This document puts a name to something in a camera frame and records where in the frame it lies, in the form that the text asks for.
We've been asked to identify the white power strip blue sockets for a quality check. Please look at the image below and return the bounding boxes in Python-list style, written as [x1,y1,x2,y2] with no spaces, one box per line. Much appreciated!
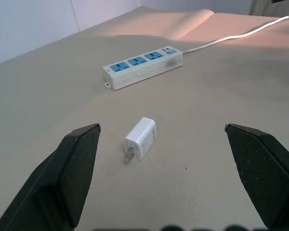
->
[102,45,184,91]

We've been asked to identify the tan table cover cloth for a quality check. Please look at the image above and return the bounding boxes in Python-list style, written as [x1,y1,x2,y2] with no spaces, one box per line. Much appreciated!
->
[0,6,289,231]

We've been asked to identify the white power cable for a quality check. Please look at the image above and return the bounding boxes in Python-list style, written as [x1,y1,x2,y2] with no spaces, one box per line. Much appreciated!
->
[182,15,289,54]

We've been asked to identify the white plug adapter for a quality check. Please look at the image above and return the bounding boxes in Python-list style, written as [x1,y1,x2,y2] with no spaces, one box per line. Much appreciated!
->
[121,116,157,165]

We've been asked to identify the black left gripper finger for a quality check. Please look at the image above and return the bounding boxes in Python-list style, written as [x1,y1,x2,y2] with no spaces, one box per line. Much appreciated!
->
[0,123,102,231]
[224,123,289,231]

